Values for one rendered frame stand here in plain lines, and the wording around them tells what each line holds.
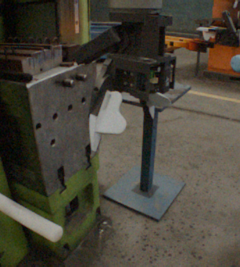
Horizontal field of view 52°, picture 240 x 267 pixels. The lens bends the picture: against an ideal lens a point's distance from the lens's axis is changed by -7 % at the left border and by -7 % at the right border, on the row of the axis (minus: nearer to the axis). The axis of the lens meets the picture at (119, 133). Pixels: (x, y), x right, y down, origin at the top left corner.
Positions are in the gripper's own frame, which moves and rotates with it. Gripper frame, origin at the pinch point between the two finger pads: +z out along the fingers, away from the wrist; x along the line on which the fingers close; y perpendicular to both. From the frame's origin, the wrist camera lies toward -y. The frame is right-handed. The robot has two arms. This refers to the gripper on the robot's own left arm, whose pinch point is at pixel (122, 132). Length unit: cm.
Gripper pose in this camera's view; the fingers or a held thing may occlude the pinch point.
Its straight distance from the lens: 45.2
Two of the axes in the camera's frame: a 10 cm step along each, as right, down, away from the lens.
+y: 7.6, 3.2, -5.7
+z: 0.0, 8.8, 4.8
